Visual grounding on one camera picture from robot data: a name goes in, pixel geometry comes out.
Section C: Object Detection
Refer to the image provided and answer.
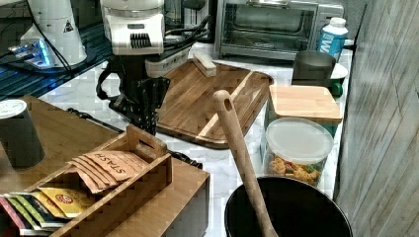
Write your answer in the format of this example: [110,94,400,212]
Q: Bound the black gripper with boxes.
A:
[96,55,170,135]

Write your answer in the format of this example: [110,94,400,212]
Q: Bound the wooden drawer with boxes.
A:
[67,108,203,169]

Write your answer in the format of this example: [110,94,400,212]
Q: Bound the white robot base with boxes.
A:
[18,0,96,70]

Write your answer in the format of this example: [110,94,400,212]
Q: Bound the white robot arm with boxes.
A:
[96,0,191,134]

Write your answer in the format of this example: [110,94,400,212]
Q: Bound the wooden cutting board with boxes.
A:
[157,60,273,149]

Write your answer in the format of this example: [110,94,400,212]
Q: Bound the orange Stash tea packets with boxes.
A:
[64,150,148,194]

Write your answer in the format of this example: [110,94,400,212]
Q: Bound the small wooden block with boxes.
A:
[193,51,216,77]

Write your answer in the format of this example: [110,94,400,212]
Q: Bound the wooden spoon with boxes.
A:
[212,90,279,237]

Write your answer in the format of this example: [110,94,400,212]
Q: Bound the wooden tea tray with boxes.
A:
[24,123,174,237]

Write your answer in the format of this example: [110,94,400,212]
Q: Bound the silver toaster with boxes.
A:
[182,0,217,43]

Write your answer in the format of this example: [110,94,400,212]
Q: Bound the yellow tea packet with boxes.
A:
[41,188,95,218]

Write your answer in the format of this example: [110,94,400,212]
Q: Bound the grey cylindrical canister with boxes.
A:
[0,99,44,169]

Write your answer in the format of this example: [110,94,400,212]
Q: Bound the silver toaster oven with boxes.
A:
[214,0,344,60]

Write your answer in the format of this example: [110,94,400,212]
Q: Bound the green tea packets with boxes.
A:
[5,194,68,231]

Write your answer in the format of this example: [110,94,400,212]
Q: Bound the clear pasta container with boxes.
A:
[262,118,334,186]

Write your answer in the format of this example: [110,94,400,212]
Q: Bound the teal container bamboo lid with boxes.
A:
[264,85,343,136]

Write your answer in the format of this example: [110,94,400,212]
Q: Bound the dark grey mug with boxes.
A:
[292,50,336,87]

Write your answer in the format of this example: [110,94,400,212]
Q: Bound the black pot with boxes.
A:
[224,177,353,237]

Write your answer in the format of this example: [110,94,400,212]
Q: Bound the white green bowl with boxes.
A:
[330,63,349,98]

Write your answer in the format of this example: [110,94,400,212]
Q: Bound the blue white milk bottle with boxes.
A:
[317,17,349,61]

